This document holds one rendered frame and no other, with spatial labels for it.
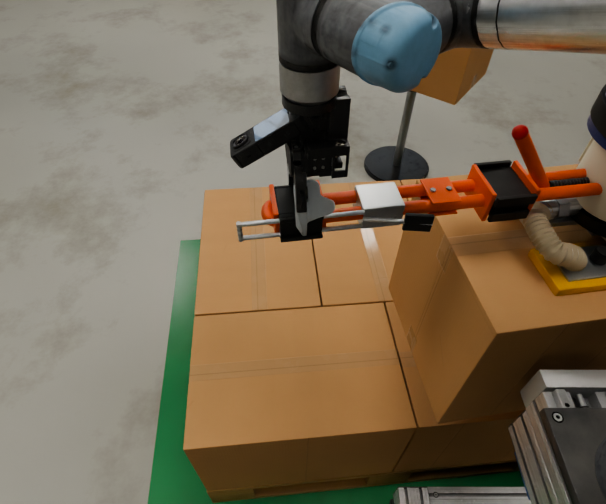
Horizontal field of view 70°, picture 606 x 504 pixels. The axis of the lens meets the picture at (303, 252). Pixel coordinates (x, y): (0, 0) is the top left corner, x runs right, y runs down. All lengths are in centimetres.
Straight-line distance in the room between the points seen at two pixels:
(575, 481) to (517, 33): 57
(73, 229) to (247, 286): 142
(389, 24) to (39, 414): 188
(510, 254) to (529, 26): 51
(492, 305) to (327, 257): 80
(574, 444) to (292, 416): 68
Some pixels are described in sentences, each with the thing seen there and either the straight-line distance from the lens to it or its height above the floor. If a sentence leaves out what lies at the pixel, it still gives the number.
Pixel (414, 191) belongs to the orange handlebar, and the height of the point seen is 120.
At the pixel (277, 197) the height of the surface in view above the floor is 122.
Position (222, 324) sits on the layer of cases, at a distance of 136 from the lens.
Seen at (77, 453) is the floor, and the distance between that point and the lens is 193.
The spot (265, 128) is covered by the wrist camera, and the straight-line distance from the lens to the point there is 61.
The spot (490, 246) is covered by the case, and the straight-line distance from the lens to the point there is 91.
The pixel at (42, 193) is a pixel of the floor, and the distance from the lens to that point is 297.
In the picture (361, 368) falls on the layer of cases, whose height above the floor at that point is 54.
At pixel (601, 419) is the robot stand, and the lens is 82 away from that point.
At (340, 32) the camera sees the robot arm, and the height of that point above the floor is 151.
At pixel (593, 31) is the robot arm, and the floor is 153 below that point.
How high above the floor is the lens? 168
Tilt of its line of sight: 48 degrees down
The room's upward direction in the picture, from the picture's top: 1 degrees clockwise
